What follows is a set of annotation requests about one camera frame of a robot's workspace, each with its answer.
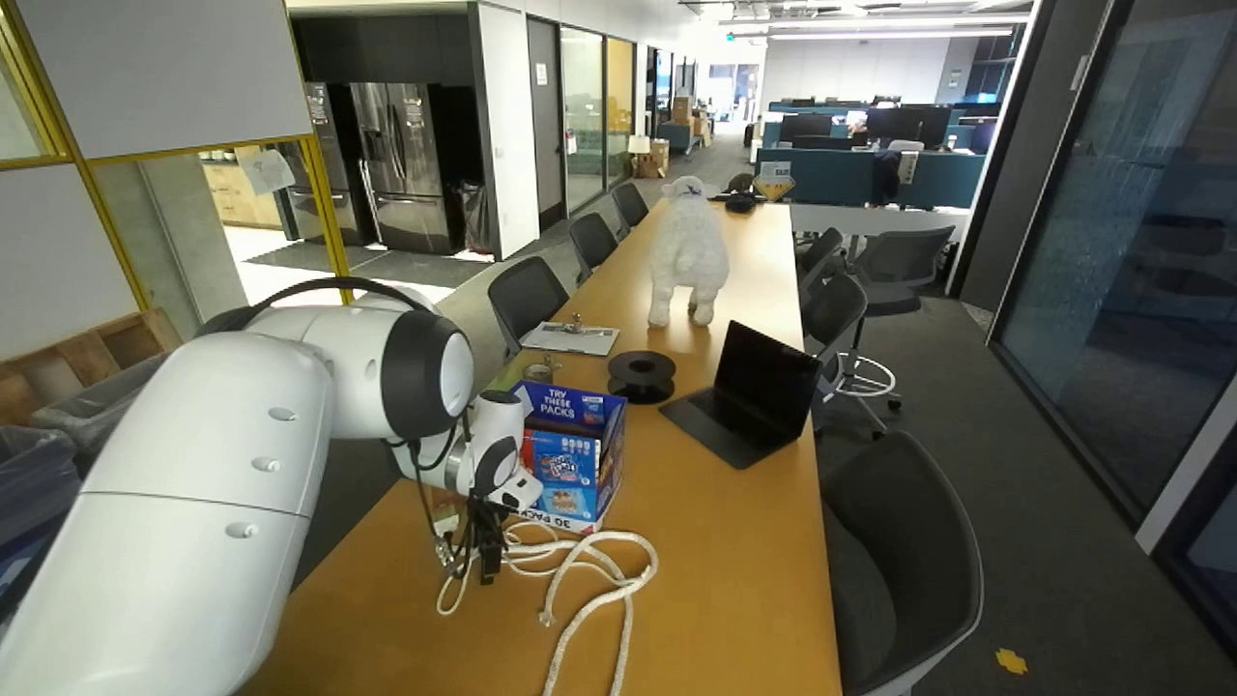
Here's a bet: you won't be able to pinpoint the blue cardboard snack box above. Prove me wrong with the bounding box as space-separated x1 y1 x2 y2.
519 378 630 533

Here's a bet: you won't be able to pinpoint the black open laptop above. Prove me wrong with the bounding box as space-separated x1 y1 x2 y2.
656 320 824 470

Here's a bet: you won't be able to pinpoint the black tape roll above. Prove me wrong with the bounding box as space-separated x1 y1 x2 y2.
605 348 679 406

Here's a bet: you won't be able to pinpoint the yellow framed white partition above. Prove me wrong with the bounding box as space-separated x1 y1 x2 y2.
0 0 354 364

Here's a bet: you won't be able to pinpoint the small black object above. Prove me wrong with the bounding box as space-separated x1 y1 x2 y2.
711 168 764 215

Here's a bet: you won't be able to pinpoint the white braided rope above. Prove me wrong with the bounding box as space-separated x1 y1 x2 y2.
430 515 560 622
506 523 666 696

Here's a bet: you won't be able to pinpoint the white toy sheep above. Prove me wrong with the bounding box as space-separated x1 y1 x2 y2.
647 174 733 327

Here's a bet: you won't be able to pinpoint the dark office chair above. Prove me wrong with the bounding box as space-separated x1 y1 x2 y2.
818 430 988 696
801 253 904 416
482 250 573 344
569 207 623 270
609 176 654 230
845 224 957 320

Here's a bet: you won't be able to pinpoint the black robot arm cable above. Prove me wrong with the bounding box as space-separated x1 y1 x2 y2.
197 270 469 572

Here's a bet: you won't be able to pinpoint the wooden crate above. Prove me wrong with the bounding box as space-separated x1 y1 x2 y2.
0 306 184 430

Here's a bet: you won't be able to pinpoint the black computer monitor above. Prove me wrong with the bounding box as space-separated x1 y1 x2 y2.
863 104 956 148
781 110 841 148

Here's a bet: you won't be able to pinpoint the clipboard with white paper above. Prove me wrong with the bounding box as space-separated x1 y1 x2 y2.
519 317 623 358

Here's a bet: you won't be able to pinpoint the blue cubicle partition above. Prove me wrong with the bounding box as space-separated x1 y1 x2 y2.
759 143 988 211

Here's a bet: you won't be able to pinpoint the stacked cardboard boxes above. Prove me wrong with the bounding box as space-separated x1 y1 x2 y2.
627 130 671 183

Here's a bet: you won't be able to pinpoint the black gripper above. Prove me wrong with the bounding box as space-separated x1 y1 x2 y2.
440 487 519 586

